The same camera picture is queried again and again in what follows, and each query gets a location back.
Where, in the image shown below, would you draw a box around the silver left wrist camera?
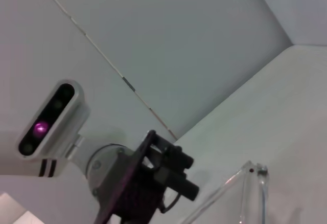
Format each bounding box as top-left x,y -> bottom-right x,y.
17,79 -> 91,161

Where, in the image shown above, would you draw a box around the clear white glasses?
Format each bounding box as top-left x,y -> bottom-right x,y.
178,160 -> 271,224

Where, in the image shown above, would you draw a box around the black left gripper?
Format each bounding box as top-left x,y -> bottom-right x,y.
93,129 -> 200,224

